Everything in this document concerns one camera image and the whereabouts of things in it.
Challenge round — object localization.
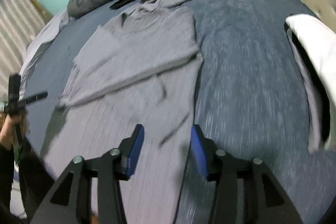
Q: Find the person left hand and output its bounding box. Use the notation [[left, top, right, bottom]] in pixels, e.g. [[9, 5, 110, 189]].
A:
[[1, 114, 29, 150]]

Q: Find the person left forearm black sleeve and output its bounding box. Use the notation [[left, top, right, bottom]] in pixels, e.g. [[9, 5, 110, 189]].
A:
[[0, 145, 14, 223]]

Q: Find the striped curtain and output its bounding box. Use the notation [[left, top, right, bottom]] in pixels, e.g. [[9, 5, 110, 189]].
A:
[[0, 0, 52, 99]]

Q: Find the grey knit sweater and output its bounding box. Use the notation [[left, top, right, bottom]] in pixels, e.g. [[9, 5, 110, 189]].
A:
[[41, 5, 202, 223]]

